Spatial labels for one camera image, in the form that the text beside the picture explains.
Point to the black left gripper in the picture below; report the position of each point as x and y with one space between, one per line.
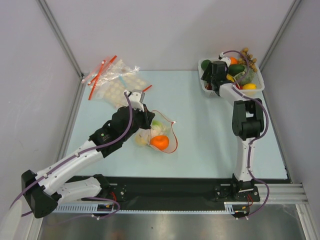
147 116

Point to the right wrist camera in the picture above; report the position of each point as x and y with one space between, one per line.
225 59

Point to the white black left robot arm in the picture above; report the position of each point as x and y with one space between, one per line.
45 190

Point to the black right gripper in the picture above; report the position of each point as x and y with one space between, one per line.
208 76

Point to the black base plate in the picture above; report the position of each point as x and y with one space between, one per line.
175 194

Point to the white cable duct left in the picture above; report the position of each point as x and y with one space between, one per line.
86 208

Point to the aluminium frame post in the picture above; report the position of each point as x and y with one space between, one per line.
280 32
53 24

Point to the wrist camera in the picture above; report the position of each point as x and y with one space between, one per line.
136 98
225 59

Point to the yellow pear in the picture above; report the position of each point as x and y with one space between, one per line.
142 139

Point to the white cable duct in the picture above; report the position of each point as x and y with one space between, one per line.
240 207
86 208

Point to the dark red fruit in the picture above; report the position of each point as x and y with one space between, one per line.
208 87

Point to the pile of zip bags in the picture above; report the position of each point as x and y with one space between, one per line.
110 78

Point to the green netted melon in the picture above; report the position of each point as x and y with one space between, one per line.
245 77

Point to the orange tangerine back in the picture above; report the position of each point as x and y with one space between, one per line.
233 60

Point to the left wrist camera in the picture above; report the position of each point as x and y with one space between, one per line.
136 98

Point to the white cable duct right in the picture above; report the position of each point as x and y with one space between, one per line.
240 207

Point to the aluminium frame post right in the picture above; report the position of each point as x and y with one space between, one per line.
280 32

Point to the aluminium frame post left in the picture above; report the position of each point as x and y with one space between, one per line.
53 24

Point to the yellow lemon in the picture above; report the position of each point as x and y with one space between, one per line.
249 86

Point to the yellow banana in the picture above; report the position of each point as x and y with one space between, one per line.
231 78

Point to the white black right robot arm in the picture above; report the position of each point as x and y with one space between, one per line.
247 125

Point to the white cauliflower with leaves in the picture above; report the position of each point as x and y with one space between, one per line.
158 128

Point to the brown longan bunch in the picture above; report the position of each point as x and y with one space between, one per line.
246 57

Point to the orange tangerine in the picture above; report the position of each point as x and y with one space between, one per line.
233 60
161 142

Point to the dark green avocado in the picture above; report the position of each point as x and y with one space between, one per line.
235 69

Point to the white plastic fruit basket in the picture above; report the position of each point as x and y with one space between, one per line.
258 80

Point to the dark green lime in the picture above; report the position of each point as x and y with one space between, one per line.
206 64

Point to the clear zip top bag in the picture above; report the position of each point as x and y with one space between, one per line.
173 145

